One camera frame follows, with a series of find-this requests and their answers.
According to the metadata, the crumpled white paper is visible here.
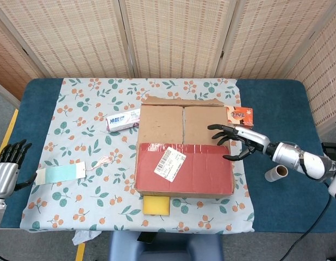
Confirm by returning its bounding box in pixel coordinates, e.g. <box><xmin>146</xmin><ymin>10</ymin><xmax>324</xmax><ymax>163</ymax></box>
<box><xmin>72</xmin><ymin>230</ymin><xmax>102</xmax><ymax>246</ymax></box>

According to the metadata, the orange printed carton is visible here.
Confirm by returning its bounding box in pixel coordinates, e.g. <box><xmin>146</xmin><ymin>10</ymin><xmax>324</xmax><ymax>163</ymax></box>
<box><xmin>224</xmin><ymin>105</ymin><xmax>254</xmax><ymax>129</ymax></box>

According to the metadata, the white toothpaste box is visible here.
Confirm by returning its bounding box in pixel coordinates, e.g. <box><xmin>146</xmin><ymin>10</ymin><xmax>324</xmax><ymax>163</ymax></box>
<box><xmin>105</xmin><ymin>108</ymin><xmax>141</xmax><ymax>133</ymax></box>

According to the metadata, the black flat device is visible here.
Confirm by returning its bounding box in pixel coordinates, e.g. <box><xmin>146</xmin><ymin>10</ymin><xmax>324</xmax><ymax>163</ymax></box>
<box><xmin>137</xmin><ymin>232</ymin><xmax>158</xmax><ymax>245</ymax></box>

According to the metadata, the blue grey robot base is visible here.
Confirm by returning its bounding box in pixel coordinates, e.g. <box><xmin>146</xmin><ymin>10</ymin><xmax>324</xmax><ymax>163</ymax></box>
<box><xmin>108</xmin><ymin>232</ymin><xmax>225</xmax><ymax>261</ymax></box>

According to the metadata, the cardboard tube roll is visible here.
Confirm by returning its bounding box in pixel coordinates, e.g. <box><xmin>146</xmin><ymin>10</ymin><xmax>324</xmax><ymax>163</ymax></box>
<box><xmin>265</xmin><ymin>164</ymin><xmax>290</xmax><ymax>183</ymax></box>

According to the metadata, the woven folding screen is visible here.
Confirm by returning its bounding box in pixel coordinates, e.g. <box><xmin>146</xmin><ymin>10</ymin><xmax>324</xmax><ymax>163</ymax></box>
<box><xmin>0</xmin><ymin>0</ymin><xmax>336</xmax><ymax>128</ymax></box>

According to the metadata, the floral print tablecloth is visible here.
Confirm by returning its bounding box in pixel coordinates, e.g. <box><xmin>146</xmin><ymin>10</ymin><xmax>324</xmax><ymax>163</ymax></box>
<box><xmin>20</xmin><ymin>77</ymin><xmax>256</xmax><ymax>234</ymax></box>

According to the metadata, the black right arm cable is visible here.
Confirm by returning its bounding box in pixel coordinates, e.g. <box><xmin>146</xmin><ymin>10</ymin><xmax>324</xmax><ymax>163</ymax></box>
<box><xmin>273</xmin><ymin>182</ymin><xmax>334</xmax><ymax>261</ymax></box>

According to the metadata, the cardboard box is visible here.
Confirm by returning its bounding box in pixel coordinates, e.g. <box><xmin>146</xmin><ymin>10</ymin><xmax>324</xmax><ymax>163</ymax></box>
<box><xmin>134</xmin><ymin>95</ymin><xmax>236</xmax><ymax>197</ymax></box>

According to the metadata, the teal white tasselled bookmark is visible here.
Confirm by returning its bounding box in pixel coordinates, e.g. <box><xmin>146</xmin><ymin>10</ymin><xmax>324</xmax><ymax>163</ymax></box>
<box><xmin>34</xmin><ymin>154</ymin><xmax>114</xmax><ymax>186</ymax></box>

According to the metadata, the yellow floor tape strip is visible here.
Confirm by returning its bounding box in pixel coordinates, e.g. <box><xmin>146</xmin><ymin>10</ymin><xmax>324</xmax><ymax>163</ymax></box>
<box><xmin>75</xmin><ymin>243</ymin><xmax>86</xmax><ymax>261</ymax></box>
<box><xmin>0</xmin><ymin>108</ymin><xmax>19</xmax><ymax>164</ymax></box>

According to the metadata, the dark green plastic bin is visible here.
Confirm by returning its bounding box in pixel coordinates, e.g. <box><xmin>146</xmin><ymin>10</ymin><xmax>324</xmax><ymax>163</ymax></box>
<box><xmin>321</xmin><ymin>141</ymin><xmax>336</xmax><ymax>161</ymax></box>

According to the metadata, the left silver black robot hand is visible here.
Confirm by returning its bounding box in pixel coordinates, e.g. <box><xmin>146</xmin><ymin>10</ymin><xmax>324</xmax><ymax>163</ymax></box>
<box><xmin>0</xmin><ymin>139</ymin><xmax>38</xmax><ymax>198</ymax></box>

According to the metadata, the yellow sponge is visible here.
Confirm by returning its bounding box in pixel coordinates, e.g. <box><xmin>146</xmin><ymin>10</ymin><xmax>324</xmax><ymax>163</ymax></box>
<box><xmin>142</xmin><ymin>195</ymin><xmax>171</xmax><ymax>217</ymax></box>

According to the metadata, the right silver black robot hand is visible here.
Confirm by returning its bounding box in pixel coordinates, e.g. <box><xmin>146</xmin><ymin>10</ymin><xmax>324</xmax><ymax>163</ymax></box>
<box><xmin>207</xmin><ymin>123</ymin><xmax>271</xmax><ymax>161</ymax></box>

